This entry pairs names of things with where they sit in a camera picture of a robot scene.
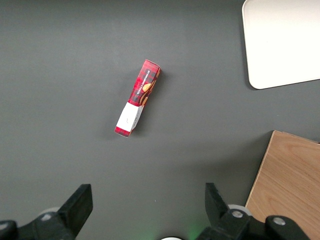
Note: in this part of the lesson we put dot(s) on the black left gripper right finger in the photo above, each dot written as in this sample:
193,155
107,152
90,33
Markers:
220,220

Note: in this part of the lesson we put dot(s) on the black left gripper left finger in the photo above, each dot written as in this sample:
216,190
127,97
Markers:
72,212

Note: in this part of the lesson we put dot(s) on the red plaid cookie box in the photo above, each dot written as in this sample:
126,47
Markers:
143,82

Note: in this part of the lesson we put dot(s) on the cream plastic tray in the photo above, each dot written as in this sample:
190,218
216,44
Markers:
282,42

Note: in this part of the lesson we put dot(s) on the wooden drawer cabinet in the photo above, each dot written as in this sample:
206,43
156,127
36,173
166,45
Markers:
287,180

